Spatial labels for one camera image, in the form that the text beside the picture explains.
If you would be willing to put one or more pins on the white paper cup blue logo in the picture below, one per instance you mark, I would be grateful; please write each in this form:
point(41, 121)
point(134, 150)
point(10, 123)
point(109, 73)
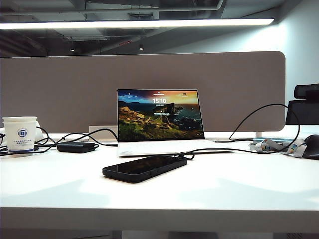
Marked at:
point(20, 134)

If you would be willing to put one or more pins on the teal book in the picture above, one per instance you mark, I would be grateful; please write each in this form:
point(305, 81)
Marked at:
point(274, 138)

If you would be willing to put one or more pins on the white desk socket box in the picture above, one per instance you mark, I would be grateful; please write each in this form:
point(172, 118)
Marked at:
point(93, 128)

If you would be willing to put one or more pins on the white laptop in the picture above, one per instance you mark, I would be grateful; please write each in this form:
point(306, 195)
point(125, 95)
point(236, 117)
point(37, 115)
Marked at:
point(159, 117)

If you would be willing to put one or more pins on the small ceiling spotlight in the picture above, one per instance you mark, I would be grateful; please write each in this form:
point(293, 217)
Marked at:
point(141, 47)

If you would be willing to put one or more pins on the black mesh office chair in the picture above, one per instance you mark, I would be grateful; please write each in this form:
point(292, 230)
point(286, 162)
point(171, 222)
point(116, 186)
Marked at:
point(302, 112)

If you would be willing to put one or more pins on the long ceiling light strip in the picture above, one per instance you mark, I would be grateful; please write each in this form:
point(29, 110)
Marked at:
point(124, 23)

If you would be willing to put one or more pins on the black power adapter brick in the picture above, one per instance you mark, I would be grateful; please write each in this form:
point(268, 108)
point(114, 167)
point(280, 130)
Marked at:
point(74, 147)

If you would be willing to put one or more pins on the grey fabric desk divider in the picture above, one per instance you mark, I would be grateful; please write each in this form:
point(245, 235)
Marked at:
point(62, 94)

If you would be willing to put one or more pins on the black computer mouse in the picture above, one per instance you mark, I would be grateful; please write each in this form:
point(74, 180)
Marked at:
point(312, 147)

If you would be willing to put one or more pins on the white divider bracket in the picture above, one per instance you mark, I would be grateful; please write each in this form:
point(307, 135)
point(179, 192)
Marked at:
point(258, 134)

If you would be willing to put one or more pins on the black smartphone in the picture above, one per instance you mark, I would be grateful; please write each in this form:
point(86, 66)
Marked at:
point(144, 169)

